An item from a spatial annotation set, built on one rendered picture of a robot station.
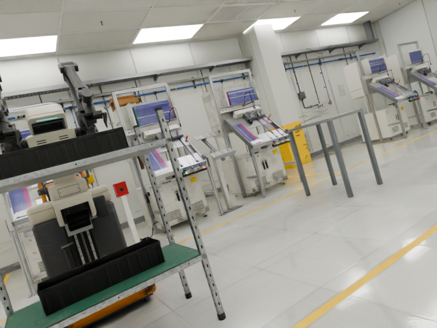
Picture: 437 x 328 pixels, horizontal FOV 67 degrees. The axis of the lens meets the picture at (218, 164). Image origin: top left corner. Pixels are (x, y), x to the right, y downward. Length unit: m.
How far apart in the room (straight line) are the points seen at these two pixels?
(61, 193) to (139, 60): 4.42
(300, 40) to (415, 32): 3.22
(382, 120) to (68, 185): 6.30
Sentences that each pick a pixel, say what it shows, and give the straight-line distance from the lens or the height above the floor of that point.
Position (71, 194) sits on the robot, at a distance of 2.23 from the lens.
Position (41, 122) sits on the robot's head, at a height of 1.27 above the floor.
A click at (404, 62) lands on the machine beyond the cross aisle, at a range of 8.71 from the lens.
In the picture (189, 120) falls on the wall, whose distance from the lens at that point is 6.32.
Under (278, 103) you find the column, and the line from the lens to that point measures 6.89.
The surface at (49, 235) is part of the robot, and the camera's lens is 2.49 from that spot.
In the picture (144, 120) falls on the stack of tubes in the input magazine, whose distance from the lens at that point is 4.40.
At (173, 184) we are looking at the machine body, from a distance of 4.25.
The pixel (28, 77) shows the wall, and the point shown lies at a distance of 5.94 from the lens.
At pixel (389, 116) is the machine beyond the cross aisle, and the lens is 7.45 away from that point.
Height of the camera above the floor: 0.82
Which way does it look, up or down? 3 degrees down
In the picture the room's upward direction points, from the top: 17 degrees counter-clockwise
